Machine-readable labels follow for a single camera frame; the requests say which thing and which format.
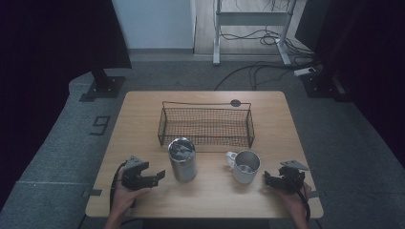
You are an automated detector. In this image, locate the black curtain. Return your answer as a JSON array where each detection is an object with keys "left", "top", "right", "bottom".
[
  {"left": 294, "top": 0, "right": 405, "bottom": 168},
  {"left": 0, "top": 0, "right": 133, "bottom": 212}
]

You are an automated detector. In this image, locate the person's left hand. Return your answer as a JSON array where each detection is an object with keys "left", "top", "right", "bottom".
[{"left": 110, "top": 167, "right": 153, "bottom": 218}]

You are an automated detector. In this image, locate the person's right hand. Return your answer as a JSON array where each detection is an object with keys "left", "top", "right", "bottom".
[{"left": 274, "top": 182, "right": 313, "bottom": 221}]

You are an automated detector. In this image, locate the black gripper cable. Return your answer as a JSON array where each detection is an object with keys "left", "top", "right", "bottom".
[
  {"left": 292, "top": 181, "right": 313, "bottom": 223},
  {"left": 109, "top": 160, "right": 141, "bottom": 226}
]

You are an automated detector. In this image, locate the white metal desk frame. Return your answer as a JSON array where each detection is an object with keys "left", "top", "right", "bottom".
[{"left": 212, "top": 0, "right": 299, "bottom": 67}]

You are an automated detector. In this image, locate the metal mug with white handle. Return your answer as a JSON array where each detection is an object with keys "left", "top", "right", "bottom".
[{"left": 224, "top": 150, "right": 262, "bottom": 185}]

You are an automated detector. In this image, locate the dark wire mesh basket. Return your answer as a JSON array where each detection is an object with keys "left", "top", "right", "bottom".
[{"left": 157, "top": 100, "right": 256, "bottom": 149}]

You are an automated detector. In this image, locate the long black floor cable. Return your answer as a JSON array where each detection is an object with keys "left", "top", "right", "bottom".
[{"left": 214, "top": 61, "right": 321, "bottom": 92}]

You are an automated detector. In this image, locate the black stand base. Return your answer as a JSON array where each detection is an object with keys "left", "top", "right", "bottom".
[
  {"left": 300, "top": 71, "right": 352, "bottom": 103},
  {"left": 78, "top": 68, "right": 126, "bottom": 103}
]

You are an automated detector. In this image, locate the steel tumbler with lid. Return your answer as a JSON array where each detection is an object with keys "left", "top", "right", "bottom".
[{"left": 167, "top": 136, "right": 198, "bottom": 184}]

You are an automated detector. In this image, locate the tangle of black floor cables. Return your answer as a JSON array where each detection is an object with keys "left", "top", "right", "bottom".
[{"left": 219, "top": 0, "right": 317, "bottom": 62}]

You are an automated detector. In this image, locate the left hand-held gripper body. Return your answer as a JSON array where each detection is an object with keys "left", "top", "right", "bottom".
[{"left": 121, "top": 154, "right": 160, "bottom": 192}]

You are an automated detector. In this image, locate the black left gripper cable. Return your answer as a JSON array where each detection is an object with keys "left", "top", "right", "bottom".
[{"left": 109, "top": 160, "right": 141, "bottom": 226}]

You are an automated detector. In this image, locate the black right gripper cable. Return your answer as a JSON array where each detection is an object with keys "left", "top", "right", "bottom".
[{"left": 292, "top": 181, "right": 313, "bottom": 223}]

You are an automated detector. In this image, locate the white power strip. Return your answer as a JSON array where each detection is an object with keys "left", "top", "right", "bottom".
[{"left": 292, "top": 67, "right": 317, "bottom": 77}]

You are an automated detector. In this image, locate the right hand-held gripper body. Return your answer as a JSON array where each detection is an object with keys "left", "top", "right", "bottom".
[{"left": 276, "top": 159, "right": 309, "bottom": 194}]

